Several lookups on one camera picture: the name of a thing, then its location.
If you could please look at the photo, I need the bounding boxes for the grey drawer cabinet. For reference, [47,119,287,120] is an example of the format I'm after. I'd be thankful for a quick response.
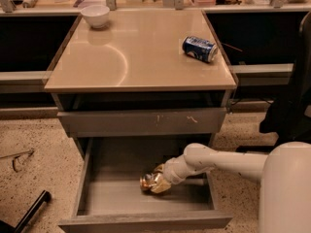
[44,9,239,157]

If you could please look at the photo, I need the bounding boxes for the closed grey top drawer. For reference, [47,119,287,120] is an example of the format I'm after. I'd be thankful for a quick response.
[57,108,226,138]

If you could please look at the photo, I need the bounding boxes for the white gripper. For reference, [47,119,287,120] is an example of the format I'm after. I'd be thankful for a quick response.
[151,155,190,194]

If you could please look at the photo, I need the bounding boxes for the blue soda can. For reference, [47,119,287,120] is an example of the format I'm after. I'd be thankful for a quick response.
[182,36,218,63]

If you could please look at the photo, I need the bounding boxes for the crushed orange can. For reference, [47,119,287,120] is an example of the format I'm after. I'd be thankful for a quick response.
[140,173,156,192]

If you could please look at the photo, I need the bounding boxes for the black chair leg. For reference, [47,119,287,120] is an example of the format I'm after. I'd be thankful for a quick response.
[0,190,52,233]

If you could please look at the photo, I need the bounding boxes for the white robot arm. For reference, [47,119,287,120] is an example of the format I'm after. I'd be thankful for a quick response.
[151,142,311,233]

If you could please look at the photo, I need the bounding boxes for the white bowl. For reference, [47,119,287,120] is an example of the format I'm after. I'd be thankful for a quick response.
[81,5,110,28]

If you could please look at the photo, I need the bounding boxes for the open grey middle drawer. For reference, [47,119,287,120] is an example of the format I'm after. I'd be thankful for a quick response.
[59,136,232,233]

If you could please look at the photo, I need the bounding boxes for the black office chair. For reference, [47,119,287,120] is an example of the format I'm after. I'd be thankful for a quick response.
[235,12,311,153]

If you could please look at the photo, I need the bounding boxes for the eyeglasses on floor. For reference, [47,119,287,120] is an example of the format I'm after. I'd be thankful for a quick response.
[0,150,34,173]

